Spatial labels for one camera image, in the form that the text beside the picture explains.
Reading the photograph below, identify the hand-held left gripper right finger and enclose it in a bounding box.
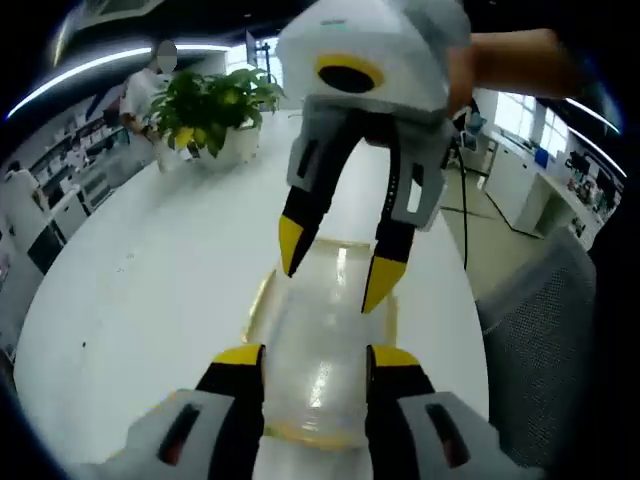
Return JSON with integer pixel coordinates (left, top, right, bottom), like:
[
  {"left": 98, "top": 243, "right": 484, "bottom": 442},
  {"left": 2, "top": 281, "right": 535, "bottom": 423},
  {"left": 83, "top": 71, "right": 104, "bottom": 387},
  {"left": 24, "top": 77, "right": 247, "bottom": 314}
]
[{"left": 364, "top": 343, "right": 546, "bottom": 480}]

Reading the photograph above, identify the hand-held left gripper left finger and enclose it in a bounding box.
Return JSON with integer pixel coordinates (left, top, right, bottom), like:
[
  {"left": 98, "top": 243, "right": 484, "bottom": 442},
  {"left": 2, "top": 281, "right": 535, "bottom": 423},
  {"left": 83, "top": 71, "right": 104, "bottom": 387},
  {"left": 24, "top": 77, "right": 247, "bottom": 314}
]
[{"left": 74, "top": 343, "right": 266, "bottom": 480}]

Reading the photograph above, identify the clear plastic container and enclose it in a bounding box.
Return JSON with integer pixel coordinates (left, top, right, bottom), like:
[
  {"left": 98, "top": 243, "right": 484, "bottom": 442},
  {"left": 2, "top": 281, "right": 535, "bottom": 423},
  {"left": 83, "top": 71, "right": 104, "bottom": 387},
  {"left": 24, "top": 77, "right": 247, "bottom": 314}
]
[{"left": 239, "top": 238, "right": 401, "bottom": 449}]

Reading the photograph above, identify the person's right hand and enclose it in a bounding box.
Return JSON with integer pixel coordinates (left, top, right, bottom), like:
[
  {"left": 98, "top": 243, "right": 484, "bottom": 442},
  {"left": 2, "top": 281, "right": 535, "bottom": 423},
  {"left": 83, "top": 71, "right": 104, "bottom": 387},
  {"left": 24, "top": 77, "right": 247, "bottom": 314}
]
[{"left": 446, "top": 30, "right": 511, "bottom": 120}]

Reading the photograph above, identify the white plant pot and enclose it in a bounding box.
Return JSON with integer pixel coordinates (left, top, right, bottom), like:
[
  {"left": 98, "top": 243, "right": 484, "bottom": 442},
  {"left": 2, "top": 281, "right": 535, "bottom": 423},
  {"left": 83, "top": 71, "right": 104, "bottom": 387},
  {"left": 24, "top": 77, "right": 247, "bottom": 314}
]
[{"left": 192, "top": 122, "right": 264, "bottom": 169}]

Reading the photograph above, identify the green leafy plant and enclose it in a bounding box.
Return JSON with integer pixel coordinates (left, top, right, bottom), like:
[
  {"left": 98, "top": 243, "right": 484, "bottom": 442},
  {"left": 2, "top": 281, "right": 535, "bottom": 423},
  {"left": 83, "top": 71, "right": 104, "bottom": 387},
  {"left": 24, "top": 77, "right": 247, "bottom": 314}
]
[{"left": 149, "top": 67, "right": 286, "bottom": 159}]

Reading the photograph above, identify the monitor on black stand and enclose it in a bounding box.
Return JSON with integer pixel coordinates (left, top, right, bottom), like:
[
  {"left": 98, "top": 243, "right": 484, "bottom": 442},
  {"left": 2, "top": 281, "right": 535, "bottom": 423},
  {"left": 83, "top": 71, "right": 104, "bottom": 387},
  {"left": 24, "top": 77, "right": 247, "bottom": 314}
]
[{"left": 244, "top": 29, "right": 275, "bottom": 77}]

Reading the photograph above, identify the white office desk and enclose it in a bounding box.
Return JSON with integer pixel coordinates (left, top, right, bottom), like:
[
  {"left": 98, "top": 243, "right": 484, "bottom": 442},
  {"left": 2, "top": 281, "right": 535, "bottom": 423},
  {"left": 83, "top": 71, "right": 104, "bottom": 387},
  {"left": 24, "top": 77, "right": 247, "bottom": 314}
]
[{"left": 482, "top": 127, "right": 592, "bottom": 239}]

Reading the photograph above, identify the curved ceiling light strip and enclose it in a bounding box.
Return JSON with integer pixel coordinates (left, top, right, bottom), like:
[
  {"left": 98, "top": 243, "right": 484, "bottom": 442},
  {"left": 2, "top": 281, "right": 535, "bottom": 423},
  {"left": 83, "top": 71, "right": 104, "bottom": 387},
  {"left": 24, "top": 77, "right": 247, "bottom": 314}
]
[{"left": 564, "top": 97, "right": 625, "bottom": 137}]

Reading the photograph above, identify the long ceiling light strip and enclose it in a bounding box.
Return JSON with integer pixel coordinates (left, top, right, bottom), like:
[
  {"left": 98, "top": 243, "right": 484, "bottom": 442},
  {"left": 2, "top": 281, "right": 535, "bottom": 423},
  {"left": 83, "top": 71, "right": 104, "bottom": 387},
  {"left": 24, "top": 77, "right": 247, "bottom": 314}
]
[{"left": 7, "top": 44, "right": 226, "bottom": 119}]

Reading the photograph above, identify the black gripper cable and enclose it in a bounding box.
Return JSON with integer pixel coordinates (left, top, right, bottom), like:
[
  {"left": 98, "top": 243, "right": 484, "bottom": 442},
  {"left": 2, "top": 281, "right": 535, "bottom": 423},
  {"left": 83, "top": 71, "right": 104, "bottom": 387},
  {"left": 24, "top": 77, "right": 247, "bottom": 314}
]
[{"left": 451, "top": 112, "right": 472, "bottom": 274}]

